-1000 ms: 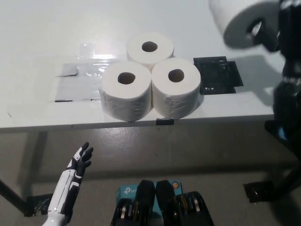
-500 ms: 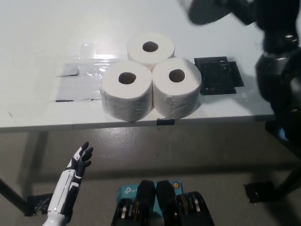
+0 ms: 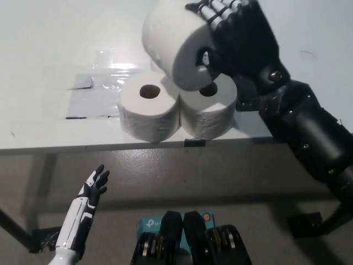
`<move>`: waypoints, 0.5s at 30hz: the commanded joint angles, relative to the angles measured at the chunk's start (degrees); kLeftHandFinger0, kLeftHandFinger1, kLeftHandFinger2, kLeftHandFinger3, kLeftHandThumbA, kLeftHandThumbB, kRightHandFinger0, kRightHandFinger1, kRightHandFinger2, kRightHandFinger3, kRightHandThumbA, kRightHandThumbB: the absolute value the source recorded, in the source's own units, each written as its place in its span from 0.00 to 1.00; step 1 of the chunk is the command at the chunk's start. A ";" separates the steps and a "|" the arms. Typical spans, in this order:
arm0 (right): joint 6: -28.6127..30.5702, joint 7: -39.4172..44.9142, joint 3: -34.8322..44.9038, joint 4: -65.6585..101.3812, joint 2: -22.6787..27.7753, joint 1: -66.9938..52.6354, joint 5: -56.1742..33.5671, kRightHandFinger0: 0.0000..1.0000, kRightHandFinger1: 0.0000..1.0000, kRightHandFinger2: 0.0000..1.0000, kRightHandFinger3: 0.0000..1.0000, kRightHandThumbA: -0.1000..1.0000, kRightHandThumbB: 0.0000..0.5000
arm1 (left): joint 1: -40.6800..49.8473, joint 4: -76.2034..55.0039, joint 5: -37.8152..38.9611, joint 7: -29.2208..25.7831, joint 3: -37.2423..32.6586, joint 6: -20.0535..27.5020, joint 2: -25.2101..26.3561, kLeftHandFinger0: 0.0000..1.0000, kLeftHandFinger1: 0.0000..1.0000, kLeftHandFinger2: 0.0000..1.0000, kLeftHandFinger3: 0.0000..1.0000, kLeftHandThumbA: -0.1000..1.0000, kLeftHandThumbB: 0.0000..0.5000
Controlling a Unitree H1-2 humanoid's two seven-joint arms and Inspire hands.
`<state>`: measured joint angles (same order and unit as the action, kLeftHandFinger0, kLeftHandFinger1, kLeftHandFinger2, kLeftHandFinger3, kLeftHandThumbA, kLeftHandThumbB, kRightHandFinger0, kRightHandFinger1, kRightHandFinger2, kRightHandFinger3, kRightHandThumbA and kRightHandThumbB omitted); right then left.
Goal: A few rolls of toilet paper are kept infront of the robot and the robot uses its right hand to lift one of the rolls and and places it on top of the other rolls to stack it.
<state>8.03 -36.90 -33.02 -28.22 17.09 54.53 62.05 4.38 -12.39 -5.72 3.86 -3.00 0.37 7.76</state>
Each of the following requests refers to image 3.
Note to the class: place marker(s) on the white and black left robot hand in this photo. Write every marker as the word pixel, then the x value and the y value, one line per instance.
pixel 74 220

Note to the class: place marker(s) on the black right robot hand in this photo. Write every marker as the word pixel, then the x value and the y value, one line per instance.
pixel 242 44

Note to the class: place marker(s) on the black floor tape patch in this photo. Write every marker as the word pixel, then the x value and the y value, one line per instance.
pixel 44 237
pixel 303 225

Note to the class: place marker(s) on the black square tape patch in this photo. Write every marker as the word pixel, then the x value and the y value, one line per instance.
pixel 242 94

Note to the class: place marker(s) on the black table leg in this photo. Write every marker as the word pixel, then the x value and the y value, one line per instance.
pixel 339 218
pixel 13 226

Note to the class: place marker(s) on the teal tp-link box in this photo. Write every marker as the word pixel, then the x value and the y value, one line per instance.
pixel 149 224

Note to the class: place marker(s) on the black tape strip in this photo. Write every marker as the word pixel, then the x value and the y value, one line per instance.
pixel 194 142

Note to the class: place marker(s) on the grey taped plastic sheet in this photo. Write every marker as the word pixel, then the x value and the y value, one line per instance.
pixel 91 102

